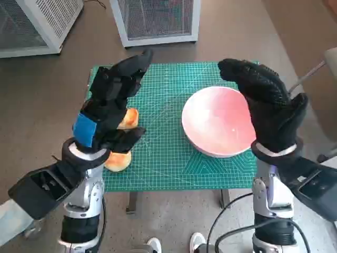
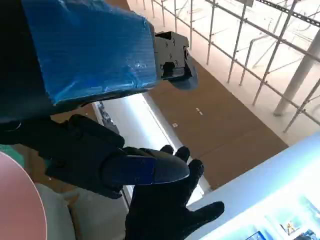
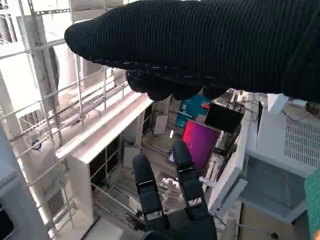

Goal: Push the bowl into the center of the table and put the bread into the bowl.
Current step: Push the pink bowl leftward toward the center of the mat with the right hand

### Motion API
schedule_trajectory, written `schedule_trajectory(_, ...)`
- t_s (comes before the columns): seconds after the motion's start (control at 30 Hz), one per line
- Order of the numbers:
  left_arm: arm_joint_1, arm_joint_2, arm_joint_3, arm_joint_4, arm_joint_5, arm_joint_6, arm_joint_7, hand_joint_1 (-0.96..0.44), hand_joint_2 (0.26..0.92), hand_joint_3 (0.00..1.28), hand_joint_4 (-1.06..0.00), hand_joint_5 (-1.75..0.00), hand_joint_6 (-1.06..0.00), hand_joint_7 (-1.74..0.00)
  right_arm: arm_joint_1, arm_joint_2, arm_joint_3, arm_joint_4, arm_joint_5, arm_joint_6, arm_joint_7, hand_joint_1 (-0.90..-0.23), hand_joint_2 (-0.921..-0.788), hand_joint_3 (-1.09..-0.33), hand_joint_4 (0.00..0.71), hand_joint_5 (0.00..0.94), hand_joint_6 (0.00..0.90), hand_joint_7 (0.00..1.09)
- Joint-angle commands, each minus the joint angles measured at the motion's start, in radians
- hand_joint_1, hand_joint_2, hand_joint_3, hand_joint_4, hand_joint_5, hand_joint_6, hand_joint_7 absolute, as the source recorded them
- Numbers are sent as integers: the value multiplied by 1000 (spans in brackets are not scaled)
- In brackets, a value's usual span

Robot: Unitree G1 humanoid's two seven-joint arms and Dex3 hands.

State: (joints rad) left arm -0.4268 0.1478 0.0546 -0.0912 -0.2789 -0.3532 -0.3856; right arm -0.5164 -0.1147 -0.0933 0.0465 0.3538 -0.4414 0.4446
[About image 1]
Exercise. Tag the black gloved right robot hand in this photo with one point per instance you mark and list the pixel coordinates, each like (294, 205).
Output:
(271, 110)

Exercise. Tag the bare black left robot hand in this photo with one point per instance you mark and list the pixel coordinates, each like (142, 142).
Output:
(105, 105)

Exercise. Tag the long striped toy bread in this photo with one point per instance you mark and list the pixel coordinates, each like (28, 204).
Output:
(131, 117)

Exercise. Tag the pink bowl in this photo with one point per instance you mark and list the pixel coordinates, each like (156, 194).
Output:
(216, 121)

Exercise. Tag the round toy bread bun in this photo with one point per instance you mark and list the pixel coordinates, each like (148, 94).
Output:
(118, 162)

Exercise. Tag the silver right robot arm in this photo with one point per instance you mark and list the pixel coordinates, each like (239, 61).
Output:
(273, 195)

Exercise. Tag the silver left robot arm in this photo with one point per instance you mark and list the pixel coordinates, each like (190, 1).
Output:
(87, 189)

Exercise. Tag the green cutting mat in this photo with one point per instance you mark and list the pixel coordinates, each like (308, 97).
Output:
(163, 105)

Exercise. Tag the white mesh cabinet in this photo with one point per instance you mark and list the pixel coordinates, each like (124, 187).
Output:
(158, 39)

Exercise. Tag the dark table leg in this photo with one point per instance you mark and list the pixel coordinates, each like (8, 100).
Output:
(225, 199)
(131, 203)

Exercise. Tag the white cabinet with slotted side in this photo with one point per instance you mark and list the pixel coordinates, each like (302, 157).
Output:
(52, 21)

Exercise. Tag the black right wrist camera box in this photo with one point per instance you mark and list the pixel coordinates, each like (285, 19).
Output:
(310, 189)

